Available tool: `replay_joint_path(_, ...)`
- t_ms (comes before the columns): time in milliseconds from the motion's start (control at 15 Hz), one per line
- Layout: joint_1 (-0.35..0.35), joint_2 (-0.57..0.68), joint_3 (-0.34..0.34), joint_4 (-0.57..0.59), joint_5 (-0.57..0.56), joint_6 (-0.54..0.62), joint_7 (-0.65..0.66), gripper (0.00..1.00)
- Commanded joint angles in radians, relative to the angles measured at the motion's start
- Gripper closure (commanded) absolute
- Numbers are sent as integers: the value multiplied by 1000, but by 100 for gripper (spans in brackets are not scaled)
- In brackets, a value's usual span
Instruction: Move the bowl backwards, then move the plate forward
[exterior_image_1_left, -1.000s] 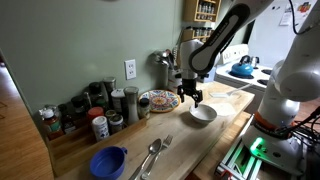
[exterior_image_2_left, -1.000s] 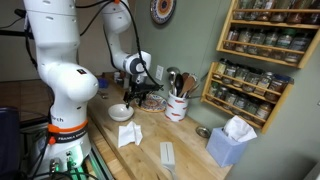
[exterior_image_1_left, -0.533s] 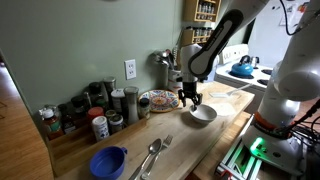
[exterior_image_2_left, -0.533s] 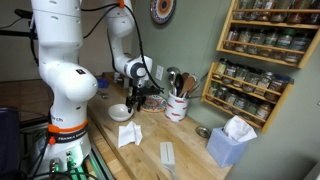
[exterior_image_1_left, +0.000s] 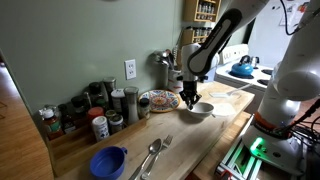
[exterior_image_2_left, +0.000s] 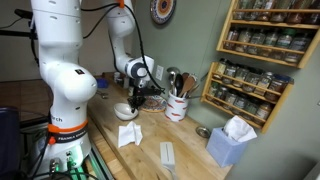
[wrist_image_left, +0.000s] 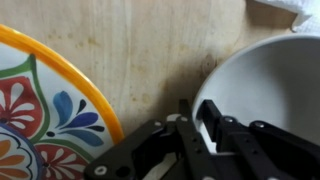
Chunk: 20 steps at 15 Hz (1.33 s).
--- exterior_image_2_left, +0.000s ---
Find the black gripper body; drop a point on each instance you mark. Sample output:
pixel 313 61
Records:
pixel 140 94

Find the white ceramic bowl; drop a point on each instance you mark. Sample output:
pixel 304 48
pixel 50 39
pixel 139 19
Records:
pixel 125 113

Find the colourful patterned ceramic plate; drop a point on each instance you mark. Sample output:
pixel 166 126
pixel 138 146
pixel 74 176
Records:
pixel 155 104

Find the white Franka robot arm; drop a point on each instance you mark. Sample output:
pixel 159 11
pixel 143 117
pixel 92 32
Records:
pixel 60 50

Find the tall clear grinder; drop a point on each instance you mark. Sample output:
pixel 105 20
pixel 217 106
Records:
pixel 126 82

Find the white labelled shaker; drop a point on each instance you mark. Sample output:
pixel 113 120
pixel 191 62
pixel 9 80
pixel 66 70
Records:
pixel 117 76

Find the metal spoon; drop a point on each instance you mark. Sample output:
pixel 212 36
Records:
pixel 102 95

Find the white crock with red fish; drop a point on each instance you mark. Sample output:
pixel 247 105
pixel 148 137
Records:
pixel 176 108

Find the blue plastic measuring cup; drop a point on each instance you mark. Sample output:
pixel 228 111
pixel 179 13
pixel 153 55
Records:
pixel 102 83

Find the metal ladle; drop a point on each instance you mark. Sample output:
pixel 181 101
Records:
pixel 172 71

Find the black plastic spoon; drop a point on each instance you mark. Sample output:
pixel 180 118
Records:
pixel 179 83

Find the wooden spatula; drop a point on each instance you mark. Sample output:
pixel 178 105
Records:
pixel 185 76

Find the small metal cup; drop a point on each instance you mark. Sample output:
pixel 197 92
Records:
pixel 202 132

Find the wooden spice rack two shelves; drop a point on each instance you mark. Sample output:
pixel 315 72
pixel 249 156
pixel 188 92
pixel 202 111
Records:
pixel 210 80

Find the glass spice jar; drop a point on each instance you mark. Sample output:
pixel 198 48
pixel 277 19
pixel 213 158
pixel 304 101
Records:
pixel 270 41
pixel 252 80
pixel 264 84
pixel 299 46
pixel 221 95
pixel 256 42
pixel 240 8
pixel 263 113
pixel 230 100
pixel 296 11
pixel 220 69
pixel 230 74
pixel 264 10
pixel 244 40
pixel 213 90
pixel 313 13
pixel 240 105
pixel 230 39
pixel 240 77
pixel 250 109
pixel 280 10

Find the pale blue tissue box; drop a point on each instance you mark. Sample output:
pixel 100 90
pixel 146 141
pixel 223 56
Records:
pixel 223 150

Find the white tissue sheet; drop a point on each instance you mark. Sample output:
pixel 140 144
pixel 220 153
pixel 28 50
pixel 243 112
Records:
pixel 238 128

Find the wooden spice rack three shelves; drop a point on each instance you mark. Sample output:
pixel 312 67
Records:
pixel 226 33

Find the dark blue chair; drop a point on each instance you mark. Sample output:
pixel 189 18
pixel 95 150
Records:
pixel 8 140

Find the blue lid spice jar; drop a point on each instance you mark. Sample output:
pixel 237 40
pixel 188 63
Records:
pixel 277 87

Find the green lid spice jar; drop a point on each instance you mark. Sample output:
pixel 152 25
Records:
pixel 284 41

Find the white wall outlet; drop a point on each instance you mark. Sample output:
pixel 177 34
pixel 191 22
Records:
pixel 159 72

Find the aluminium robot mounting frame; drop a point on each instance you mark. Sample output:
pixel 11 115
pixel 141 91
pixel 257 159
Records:
pixel 100 163

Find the decorative wall plate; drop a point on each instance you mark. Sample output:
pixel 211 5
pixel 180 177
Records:
pixel 162 10

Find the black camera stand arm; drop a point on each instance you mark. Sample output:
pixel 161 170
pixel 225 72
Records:
pixel 16 33

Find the black camera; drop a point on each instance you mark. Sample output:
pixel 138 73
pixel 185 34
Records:
pixel 23 14

